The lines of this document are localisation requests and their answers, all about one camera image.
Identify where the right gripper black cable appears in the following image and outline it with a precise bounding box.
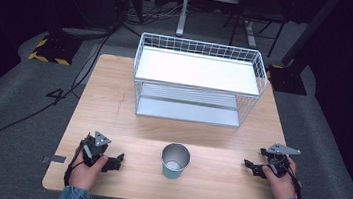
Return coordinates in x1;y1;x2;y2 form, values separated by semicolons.
282;165;307;199

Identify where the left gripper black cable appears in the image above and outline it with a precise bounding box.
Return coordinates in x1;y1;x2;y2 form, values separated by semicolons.
62;130;92;190

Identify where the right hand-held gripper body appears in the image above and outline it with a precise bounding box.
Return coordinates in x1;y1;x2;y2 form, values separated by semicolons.
257;140;303;180

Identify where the black metal chair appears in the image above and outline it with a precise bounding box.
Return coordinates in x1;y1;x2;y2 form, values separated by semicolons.
219;0;292;60

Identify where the long black floor cable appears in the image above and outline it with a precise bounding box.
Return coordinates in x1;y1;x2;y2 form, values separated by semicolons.
0;17;116;178

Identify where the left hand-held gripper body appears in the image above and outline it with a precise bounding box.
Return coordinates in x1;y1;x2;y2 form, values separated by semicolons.
73;129;114;170

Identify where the silver metal cup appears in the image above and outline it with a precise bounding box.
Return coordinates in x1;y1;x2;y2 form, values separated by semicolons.
158;141;192;182

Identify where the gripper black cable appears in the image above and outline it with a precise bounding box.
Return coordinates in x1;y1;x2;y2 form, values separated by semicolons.
62;130;92;190
282;165;307;199

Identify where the person's right hand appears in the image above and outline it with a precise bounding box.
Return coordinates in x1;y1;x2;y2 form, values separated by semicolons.
258;154;303;199

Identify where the white wire shelf rack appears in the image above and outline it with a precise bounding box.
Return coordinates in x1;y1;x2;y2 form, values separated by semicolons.
127;31;272;131

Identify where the person's left hand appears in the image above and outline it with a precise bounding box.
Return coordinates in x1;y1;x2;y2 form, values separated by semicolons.
67;150;110;194

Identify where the bundle of floor cables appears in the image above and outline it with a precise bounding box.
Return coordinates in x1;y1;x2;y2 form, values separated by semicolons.
117;0;197;44

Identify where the grey tape strip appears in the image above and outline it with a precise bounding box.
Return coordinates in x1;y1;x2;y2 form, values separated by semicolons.
40;153;67;167

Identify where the white desk frame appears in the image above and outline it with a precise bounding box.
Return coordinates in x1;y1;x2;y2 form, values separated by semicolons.
174;0;264;50

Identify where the black yellow striped stand base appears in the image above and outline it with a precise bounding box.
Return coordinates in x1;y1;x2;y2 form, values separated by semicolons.
27;31;84;68

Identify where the black slanted stand pole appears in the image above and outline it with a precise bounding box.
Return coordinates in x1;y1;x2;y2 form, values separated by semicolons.
280;0;343;73

